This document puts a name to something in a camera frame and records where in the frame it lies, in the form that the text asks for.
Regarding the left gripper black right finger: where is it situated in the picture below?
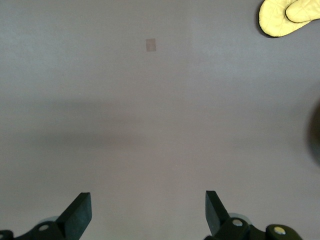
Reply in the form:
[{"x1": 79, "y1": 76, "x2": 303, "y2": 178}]
[{"x1": 204, "y1": 190, "x2": 251, "y2": 240}]

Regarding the yellow quilted oven mitt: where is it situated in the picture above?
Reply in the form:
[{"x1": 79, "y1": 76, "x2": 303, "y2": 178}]
[{"x1": 256, "y1": 0, "x2": 320, "y2": 39}]

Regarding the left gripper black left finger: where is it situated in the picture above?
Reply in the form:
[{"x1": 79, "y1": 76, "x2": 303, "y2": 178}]
[{"x1": 32, "y1": 192, "x2": 93, "y2": 240}]

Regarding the brown tape patch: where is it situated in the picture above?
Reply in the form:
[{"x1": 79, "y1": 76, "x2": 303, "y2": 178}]
[{"x1": 145, "y1": 38, "x2": 157, "y2": 53}]

